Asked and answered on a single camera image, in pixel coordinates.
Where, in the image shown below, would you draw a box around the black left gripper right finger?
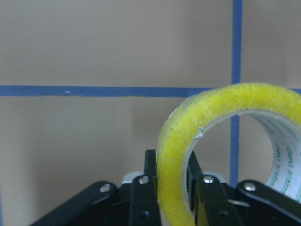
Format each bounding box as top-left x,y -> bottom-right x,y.
187,153 -> 301,226

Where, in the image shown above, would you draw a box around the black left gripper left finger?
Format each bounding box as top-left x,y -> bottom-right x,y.
33,150 -> 161,226

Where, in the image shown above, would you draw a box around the yellow packing tape roll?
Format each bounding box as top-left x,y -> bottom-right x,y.
157,83 -> 301,226

